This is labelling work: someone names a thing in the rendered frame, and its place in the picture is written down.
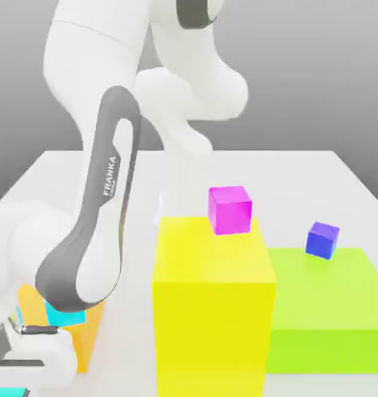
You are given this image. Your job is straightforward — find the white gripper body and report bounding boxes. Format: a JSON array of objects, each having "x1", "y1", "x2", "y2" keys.
[{"x1": 0, "y1": 330, "x2": 79, "y2": 390}]

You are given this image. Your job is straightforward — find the small magenta cube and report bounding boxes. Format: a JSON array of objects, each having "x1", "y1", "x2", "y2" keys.
[{"x1": 207, "y1": 185, "x2": 254, "y2": 236}]

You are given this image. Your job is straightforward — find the small blue cube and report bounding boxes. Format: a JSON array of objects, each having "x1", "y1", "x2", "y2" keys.
[{"x1": 304, "y1": 220, "x2": 342, "y2": 261}]

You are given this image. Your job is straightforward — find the large orange box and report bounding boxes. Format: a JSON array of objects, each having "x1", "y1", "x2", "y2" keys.
[{"x1": 17, "y1": 283, "x2": 106, "y2": 374}]

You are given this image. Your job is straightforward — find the large yellow box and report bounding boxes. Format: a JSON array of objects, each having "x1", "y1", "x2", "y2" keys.
[{"x1": 152, "y1": 216, "x2": 277, "y2": 397}]

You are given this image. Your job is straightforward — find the large lime green box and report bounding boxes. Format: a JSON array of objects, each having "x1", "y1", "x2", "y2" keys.
[{"x1": 264, "y1": 247, "x2": 378, "y2": 375}]

